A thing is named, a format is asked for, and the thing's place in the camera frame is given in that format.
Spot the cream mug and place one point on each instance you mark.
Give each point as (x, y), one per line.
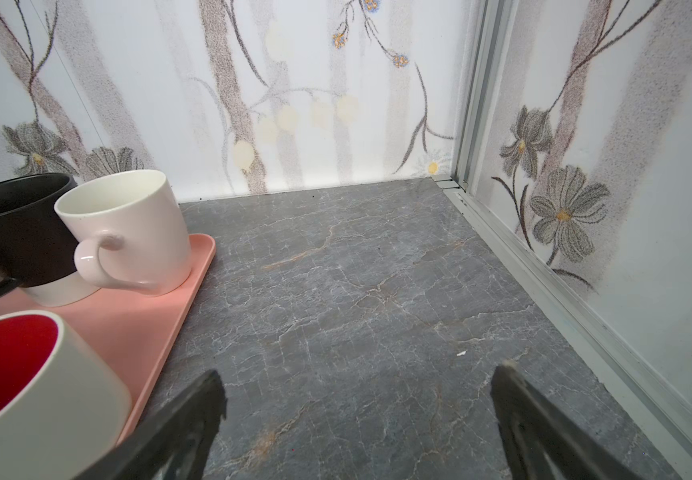
(61, 406)

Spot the black mug white base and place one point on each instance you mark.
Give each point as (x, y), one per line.
(36, 247)

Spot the pink mug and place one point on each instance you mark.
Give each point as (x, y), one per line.
(130, 230)

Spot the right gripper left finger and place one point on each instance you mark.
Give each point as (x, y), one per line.
(175, 442)

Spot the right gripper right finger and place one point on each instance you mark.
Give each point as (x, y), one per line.
(538, 438)

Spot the pink plastic tray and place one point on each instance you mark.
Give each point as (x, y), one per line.
(133, 333)

